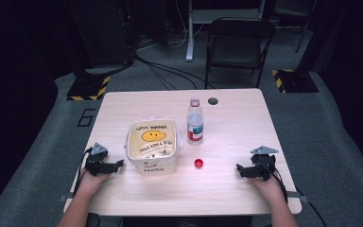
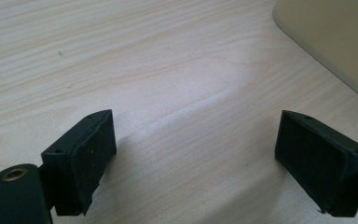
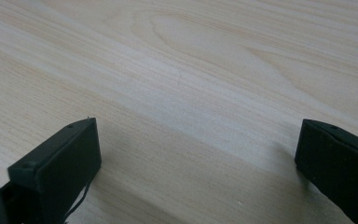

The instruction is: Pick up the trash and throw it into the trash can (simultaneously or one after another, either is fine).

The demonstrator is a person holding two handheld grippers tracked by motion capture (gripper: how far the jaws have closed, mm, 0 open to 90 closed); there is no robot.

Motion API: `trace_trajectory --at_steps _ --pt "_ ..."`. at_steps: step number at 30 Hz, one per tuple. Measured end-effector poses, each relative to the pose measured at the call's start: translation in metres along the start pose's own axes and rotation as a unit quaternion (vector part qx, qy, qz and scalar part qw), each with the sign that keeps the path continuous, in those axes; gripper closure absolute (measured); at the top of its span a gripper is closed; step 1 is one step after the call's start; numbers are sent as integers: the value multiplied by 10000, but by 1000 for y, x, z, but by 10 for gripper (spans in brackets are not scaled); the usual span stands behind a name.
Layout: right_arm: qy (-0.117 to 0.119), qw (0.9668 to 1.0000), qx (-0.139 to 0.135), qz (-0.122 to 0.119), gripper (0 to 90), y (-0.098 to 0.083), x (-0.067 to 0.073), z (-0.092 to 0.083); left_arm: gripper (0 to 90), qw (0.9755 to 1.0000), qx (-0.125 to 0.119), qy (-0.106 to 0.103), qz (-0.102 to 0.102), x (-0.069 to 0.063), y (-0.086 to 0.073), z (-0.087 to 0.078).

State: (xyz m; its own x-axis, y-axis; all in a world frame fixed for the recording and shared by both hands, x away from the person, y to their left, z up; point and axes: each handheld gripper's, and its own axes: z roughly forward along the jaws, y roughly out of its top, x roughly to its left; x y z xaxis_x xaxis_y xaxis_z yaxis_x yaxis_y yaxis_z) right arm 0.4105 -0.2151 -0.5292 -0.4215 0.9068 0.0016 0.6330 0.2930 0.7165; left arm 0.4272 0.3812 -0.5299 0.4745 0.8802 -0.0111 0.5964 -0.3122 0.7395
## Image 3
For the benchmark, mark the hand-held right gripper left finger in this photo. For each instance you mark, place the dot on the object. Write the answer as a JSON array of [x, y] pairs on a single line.
[[59, 161]]

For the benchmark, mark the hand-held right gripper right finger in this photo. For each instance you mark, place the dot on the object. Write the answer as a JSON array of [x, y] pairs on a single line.
[[338, 161]]

